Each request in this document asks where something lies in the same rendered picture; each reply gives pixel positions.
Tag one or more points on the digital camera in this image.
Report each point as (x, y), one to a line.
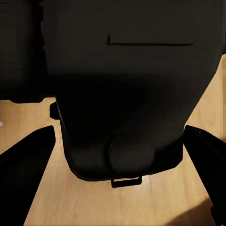
(126, 75)

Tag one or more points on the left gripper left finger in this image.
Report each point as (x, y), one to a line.
(21, 170)

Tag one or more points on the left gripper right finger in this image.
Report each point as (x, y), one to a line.
(208, 154)

